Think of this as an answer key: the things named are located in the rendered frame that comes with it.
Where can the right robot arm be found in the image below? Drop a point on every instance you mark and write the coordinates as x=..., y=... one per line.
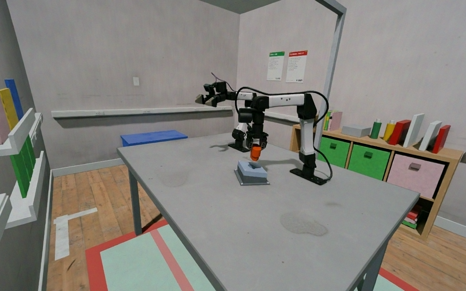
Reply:
x=238, y=132

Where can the light blue flat plate with holes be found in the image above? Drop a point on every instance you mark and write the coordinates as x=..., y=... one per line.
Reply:
x=252, y=169

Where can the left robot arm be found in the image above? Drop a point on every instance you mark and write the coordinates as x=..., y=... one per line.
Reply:
x=306, y=111

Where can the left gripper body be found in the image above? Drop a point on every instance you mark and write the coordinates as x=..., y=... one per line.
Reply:
x=256, y=133

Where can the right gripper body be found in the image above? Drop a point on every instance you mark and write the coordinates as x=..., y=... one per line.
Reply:
x=215, y=101

